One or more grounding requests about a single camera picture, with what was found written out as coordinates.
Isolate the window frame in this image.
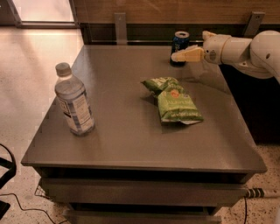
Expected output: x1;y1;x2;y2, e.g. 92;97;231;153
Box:
6;0;78;29

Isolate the clear plastic water bottle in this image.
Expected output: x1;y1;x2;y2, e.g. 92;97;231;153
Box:
54;62;95;136

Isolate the right metal wall bracket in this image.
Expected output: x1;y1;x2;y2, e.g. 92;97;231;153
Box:
243;11;265;38

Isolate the black chair base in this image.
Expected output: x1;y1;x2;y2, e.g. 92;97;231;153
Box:
0;143;17;220

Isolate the lower grey drawer front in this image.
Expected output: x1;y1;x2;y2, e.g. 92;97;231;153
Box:
63;210;221;224

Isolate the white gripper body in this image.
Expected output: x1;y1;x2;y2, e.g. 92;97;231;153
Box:
203;34;230;65

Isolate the green chip bag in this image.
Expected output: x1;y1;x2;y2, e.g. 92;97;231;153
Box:
142;77;203;125

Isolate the striped cable connector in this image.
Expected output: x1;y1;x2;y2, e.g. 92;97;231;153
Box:
245;187;280;200

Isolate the left metal wall bracket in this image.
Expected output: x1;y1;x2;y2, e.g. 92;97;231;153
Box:
114;12;128;46

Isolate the black floor cable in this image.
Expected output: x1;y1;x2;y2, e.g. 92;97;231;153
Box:
0;192;69;224

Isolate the blue pepsi can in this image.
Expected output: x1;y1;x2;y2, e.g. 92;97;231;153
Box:
170;31;190;67

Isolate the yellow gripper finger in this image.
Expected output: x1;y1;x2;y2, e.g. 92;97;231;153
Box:
202;31;216;41
171;46;205;62

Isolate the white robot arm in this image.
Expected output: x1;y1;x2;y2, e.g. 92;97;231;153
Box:
171;31;280;83

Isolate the metal wall bracket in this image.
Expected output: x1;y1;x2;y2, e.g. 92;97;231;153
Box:
114;12;128;46
243;11;265;38

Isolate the grey drawer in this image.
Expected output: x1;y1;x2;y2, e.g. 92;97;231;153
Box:
63;210;221;224
41;178;247;207

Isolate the grey drawer cabinet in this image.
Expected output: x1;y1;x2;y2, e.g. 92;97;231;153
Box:
22;45;266;217

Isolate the upper grey drawer front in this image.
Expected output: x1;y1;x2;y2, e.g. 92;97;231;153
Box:
41;178;247;207

